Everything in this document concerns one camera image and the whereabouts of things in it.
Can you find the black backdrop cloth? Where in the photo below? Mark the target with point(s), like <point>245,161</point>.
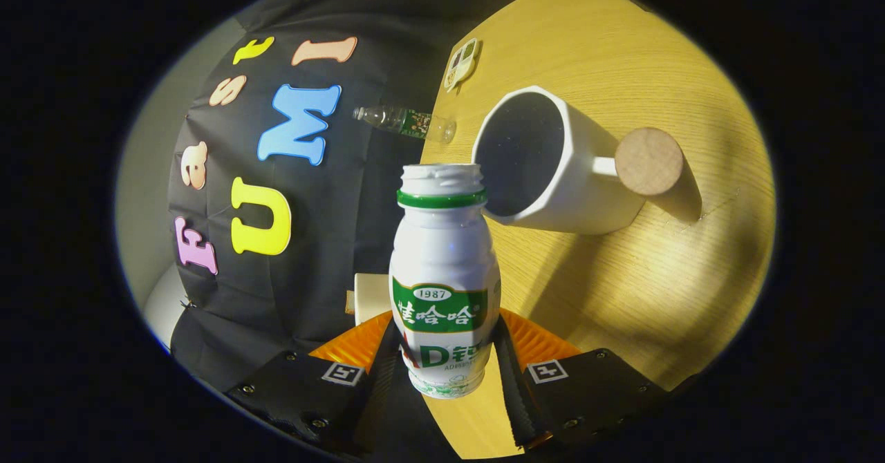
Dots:
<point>332,228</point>

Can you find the clear plastic water bottle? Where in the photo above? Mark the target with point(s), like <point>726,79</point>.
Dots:
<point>408,123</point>

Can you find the white juice bottle green label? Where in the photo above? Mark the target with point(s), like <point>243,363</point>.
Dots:
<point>442,256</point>

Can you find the wooden table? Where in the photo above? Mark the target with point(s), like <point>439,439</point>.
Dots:
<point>622,297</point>

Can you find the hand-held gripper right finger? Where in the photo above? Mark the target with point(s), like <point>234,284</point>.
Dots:
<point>515,394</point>

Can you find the white toaster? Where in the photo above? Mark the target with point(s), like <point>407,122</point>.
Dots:
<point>370,297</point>

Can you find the white divided dish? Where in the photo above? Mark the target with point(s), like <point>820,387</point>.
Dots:
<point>462,62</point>

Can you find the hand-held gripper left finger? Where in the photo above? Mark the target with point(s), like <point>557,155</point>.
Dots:
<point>377,401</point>

